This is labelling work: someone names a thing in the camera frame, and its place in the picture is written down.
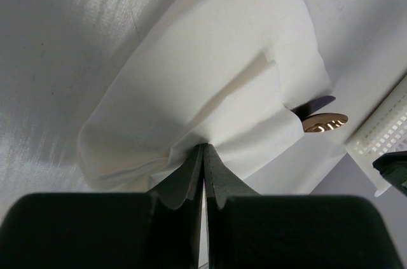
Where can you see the copper spoon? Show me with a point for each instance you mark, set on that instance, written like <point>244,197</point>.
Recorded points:
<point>324,122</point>

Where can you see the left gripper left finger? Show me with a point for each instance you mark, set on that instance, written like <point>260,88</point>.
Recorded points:
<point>156,229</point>

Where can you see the white paper napkin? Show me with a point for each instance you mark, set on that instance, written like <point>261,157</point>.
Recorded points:
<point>225,72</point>

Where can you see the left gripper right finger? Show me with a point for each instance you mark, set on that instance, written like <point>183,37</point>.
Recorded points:
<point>249,230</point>

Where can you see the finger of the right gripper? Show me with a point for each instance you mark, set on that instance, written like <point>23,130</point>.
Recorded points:
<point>393,168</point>

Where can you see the white plastic basket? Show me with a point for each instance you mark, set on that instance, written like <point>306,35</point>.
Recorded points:
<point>383,132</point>

